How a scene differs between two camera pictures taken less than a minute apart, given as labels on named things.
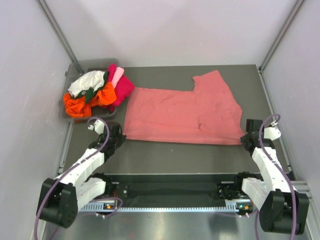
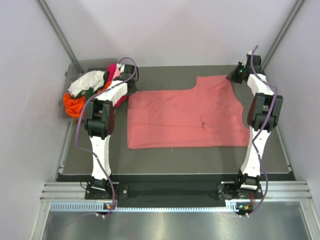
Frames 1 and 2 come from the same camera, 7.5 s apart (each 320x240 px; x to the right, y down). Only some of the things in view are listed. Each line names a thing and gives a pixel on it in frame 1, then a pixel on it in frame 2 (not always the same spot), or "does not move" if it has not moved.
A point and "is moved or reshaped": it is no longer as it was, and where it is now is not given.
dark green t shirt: (88, 93) does not move
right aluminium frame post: (280, 35) does not move
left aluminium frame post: (61, 36) does not move
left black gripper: (121, 138) → (133, 90)
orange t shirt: (105, 95) does not move
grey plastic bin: (71, 70) does not move
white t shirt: (94, 79) does not move
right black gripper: (242, 139) → (232, 76)
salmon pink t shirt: (208, 114) is moved or reshaped
